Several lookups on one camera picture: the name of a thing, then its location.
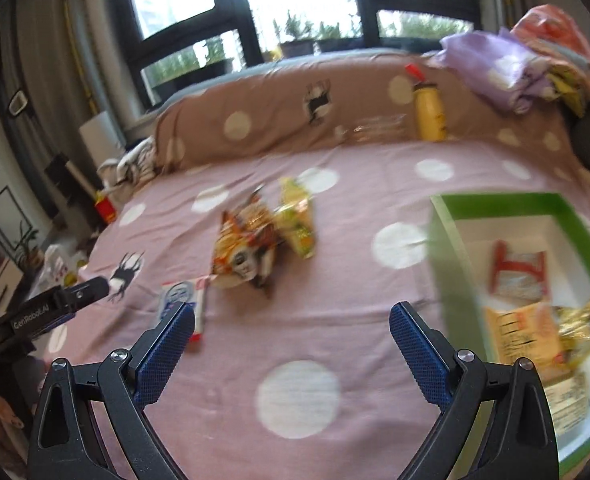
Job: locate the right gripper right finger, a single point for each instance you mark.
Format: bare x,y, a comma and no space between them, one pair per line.
519,440

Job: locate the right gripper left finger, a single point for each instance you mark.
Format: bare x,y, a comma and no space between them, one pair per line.
66,442

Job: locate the clear cracker pack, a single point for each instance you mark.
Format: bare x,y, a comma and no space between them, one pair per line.
569,402

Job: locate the yellow rice cracker bag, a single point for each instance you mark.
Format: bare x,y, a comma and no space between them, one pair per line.
527,332

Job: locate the gold brown snack bag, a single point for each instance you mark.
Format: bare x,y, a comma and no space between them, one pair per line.
574,333

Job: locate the white blue red snack bag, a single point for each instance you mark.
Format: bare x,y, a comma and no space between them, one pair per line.
192,293

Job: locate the small red snack packet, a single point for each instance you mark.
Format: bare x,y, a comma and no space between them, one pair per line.
518,275

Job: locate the orange panda snack bag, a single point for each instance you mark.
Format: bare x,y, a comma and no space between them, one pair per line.
245,248

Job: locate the yellow green corn snack bag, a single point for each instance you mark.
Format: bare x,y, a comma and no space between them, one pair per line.
294,217

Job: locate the white popcorn snack bag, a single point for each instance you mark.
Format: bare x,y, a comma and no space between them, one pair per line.
255,202

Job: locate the person's left hand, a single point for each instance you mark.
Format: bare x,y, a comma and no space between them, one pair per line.
13,443

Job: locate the white fries print bag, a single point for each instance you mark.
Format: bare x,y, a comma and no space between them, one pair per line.
60,268

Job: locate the red fries carton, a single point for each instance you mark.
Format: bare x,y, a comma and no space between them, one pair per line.
104,207

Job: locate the green cardboard box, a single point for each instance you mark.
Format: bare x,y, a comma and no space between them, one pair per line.
462,234

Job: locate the white paper roll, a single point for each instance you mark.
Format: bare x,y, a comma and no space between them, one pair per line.
102,138

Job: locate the white striped cloth pile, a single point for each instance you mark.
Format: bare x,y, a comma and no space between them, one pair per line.
133,169

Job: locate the pink polka dot bedsheet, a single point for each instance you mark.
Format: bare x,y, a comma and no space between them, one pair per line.
301,381

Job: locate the clear plastic bottle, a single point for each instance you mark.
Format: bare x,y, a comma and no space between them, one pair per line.
379,129

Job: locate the purple folded blanket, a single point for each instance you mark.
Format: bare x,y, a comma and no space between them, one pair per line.
498,68

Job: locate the brown polka dot bolster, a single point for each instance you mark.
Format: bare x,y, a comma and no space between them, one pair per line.
293,106

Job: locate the black window frame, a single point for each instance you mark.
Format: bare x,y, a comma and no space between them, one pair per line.
172,44

